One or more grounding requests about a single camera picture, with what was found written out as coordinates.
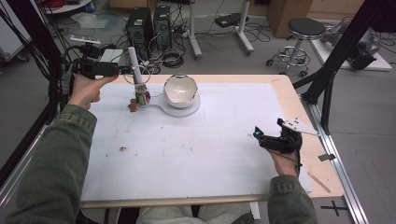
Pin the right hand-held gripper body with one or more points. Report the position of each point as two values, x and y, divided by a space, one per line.
283 143

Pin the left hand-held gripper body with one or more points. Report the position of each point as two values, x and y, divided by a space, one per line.
93 67

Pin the bunch of coloured key tags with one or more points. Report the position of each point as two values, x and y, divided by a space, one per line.
142 98

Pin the white stand with pole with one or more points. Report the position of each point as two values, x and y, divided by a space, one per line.
183 111

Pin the person's right hand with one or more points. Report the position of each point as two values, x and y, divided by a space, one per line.
286 165

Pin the person's left hand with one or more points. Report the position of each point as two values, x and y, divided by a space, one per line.
85 90

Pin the white power supply unit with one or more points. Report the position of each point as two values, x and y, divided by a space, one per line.
120 56
107 55

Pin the black computer tower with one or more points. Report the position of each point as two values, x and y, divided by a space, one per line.
139 29
162 26

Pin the black clip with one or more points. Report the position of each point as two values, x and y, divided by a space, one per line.
327 157

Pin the clear plastic sheet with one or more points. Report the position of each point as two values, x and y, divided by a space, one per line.
93 21

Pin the thin wooden stick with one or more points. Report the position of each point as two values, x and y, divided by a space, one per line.
319 182

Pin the white ceramic bowl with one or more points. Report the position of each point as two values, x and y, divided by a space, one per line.
180 91

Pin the white table mat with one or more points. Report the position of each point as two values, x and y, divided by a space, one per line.
199 155

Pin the round white table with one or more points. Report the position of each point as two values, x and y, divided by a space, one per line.
68 6

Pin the white desk leg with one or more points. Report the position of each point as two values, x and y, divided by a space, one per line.
244 34
194 37

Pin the person's legs in light trousers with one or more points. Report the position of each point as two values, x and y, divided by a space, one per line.
193 215

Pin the flat black device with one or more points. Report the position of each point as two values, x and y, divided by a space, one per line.
229 20

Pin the black round stool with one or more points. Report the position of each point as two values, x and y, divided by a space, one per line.
305 28

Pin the brown cardboard box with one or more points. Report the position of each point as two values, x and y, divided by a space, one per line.
288 15

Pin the grey machine on white platform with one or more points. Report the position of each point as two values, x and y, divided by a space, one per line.
358 46

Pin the aluminium rail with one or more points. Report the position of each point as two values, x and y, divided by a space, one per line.
339 168
15 177

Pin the black metal frame post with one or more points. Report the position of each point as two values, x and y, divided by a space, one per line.
339 53
37 34

